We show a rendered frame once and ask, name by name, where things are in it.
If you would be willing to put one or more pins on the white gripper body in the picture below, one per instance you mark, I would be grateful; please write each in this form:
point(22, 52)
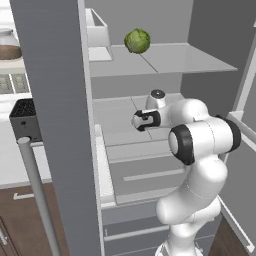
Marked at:
point(136, 120)

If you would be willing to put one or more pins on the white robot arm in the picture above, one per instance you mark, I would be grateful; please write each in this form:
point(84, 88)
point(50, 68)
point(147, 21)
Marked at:
point(200, 186)

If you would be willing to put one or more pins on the glass fridge shelf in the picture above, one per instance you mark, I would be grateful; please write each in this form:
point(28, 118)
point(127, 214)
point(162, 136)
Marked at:
point(173, 60)
point(115, 120)

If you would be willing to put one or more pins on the grey fridge crisper drawer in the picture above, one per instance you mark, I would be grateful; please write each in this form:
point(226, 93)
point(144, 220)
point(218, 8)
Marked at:
point(143, 163)

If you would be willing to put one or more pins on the grey left fridge door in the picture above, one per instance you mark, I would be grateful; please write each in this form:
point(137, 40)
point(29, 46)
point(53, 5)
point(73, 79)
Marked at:
point(60, 100)

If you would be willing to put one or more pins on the grey fridge door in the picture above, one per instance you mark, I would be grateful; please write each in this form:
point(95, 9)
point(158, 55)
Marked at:
point(245, 160)
point(60, 100)

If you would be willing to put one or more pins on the grey fridge freezer drawer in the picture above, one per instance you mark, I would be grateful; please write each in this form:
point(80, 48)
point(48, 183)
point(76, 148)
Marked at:
point(130, 220)

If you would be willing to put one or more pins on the grey fridge body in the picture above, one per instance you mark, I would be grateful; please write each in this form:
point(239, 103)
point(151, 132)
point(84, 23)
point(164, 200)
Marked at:
point(160, 20)

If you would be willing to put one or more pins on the grey right fridge door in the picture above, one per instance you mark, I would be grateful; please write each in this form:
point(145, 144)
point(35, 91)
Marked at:
point(245, 160)

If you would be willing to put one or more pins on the white long door bin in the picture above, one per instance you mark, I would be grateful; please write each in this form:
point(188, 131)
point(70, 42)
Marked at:
point(104, 173)

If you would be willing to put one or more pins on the green cabbage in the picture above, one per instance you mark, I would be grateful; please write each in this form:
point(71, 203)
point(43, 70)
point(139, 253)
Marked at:
point(137, 40)

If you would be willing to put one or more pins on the white small door bin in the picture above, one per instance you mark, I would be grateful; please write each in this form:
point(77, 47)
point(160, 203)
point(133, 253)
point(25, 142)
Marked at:
point(96, 36)

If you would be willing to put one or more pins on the black toaster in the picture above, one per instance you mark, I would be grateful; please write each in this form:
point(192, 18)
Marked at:
point(24, 120)

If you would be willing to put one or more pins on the brown wooden cupboard drawer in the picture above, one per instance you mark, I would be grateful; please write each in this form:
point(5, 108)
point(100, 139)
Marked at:
point(30, 226)

